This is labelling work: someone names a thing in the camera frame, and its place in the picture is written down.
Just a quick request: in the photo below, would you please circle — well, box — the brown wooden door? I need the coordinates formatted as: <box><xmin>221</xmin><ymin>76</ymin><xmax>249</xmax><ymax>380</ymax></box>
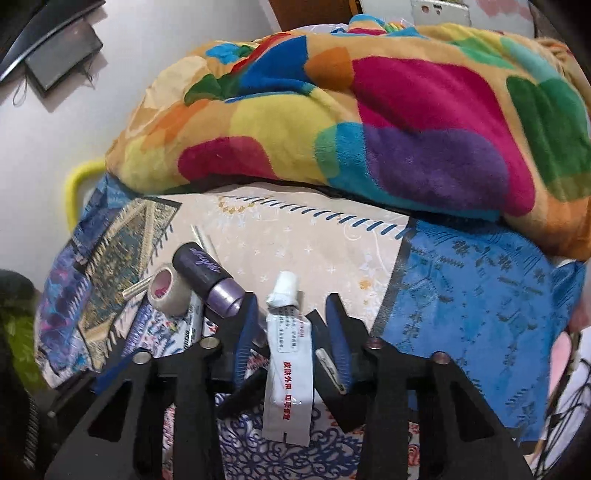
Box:
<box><xmin>268</xmin><ymin>0</ymin><xmax>361</xmax><ymax>33</ymax></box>

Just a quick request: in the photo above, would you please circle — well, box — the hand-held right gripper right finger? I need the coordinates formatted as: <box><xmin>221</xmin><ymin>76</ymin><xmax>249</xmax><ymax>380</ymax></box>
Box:
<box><xmin>305</xmin><ymin>293</ymin><xmax>548</xmax><ymax>480</ymax></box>

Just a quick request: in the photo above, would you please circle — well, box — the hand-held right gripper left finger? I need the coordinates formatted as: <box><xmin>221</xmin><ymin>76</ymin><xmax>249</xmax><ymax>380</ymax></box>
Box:
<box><xmin>44</xmin><ymin>292</ymin><xmax>269</xmax><ymax>480</ymax></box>

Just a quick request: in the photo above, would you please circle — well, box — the colourful fleece blanket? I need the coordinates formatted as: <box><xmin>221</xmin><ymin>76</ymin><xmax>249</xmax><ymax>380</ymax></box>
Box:
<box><xmin>105</xmin><ymin>14</ymin><xmax>591</xmax><ymax>260</ymax></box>

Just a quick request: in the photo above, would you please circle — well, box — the dark purple bottle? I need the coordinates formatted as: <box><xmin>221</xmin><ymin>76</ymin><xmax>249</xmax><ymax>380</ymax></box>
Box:
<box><xmin>172</xmin><ymin>241</ymin><xmax>245</xmax><ymax>318</ymax></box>

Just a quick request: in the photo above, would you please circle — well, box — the black curved monitor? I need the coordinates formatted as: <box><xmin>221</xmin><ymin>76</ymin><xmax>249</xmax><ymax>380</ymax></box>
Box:
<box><xmin>0</xmin><ymin>0</ymin><xmax>107</xmax><ymax>84</ymax></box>

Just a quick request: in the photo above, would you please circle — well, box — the patterned patchwork bedsheet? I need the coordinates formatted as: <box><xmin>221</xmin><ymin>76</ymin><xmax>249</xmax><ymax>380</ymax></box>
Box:
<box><xmin>34</xmin><ymin>175</ymin><xmax>587</xmax><ymax>480</ymax></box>

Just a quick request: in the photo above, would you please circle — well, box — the white tape roll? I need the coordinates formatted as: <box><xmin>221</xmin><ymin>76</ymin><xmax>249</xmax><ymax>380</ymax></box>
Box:
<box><xmin>147</xmin><ymin>266</ymin><xmax>191</xmax><ymax>317</ymax></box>

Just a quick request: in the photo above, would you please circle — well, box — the wardrobe with pink hearts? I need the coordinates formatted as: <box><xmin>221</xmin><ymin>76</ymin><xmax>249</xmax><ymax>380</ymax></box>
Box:
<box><xmin>358</xmin><ymin>0</ymin><xmax>539</xmax><ymax>38</ymax></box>

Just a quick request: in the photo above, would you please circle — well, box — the white disposable razor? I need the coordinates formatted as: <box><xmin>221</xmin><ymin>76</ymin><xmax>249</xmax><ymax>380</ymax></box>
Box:
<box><xmin>315</xmin><ymin>348</ymin><xmax>347</xmax><ymax>394</ymax></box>

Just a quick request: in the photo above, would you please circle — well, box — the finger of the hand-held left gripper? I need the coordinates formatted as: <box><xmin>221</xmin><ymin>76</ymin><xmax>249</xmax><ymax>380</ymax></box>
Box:
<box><xmin>46</xmin><ymin>350</ymin><xmax>144</xmax><ymax>421</ymax></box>

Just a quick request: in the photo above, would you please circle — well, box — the white ointment tube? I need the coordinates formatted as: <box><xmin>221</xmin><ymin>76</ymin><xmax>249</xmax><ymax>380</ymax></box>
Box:
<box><xmin>262</xmin><ymin>271</ymin><xmax>317</xmax><ymax>447</ymax></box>

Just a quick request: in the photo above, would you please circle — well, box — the pink fuzzy cloth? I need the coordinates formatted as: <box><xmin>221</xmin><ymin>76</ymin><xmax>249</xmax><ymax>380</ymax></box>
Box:
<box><xmin>547</xmin><ymin>323</ymin><xmax>585</xmax><ymax>388</ymax></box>

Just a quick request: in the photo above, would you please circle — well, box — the white box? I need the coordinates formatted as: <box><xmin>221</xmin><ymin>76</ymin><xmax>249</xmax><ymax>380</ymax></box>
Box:
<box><xmin>411</xmin><ymin>0</ymin><xmax>472</xmax><ymax>27</ymax></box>

